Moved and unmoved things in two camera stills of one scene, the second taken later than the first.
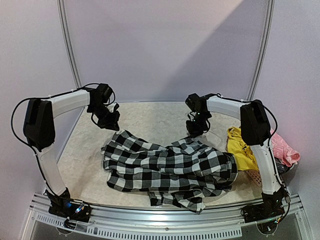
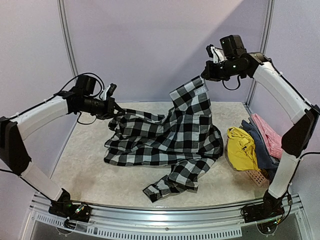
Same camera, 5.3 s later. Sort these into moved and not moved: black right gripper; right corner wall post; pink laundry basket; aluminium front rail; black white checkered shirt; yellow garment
Moved: black white checkered shirt; black right gripper
Not moved: aluminium front rail; right corner wall post; pink laundry basket; yellow garment
